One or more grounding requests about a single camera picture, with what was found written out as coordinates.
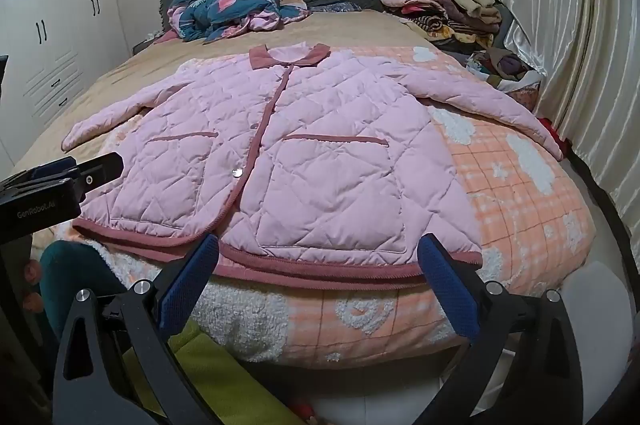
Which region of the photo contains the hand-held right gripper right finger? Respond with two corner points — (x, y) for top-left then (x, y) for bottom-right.
(417, 233), (583, 425)

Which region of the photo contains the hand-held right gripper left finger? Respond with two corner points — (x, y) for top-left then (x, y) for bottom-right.
(52, 233), (221, 425)

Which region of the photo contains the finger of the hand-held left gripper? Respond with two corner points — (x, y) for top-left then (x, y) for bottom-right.
(20, 156), (78, 182)
(65, 152), (125, 198)

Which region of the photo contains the pink quilted jacket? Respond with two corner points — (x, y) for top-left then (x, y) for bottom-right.
(61, 44), (565, 292)

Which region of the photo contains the heap of dark clothes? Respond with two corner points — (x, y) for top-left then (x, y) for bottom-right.
(465, 47), (546, 94)

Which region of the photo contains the pile of folded clothes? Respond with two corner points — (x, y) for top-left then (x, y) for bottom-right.
(377, 0), (506, 50)

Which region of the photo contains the person's left hand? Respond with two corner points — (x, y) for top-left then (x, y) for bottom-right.
(22, 259), (45, 315)

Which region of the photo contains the beige bed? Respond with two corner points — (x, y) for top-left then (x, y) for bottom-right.
(10, 7), (501, 178)

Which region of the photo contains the yellow-green cloth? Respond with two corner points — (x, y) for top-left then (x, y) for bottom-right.
(122, 320), (301, 425)

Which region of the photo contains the orange plaid cloud blanket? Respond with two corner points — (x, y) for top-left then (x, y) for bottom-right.
(50, 45), (598, 368)

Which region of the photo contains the white wardrobe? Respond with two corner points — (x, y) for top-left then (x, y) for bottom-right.
(0, 0), (128, 166)

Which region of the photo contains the red cloth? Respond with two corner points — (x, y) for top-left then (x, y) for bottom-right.
(540, 117), (571, 160)

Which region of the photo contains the teal floral quilted garment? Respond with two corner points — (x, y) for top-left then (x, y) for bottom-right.
(166, 0), (312, 43)

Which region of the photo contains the dark patterned pillow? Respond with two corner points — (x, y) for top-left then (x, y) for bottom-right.
(312, 0), (363, 14)

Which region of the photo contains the white satin curtain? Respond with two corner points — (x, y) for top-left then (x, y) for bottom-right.
(492, 0), (640, 216)

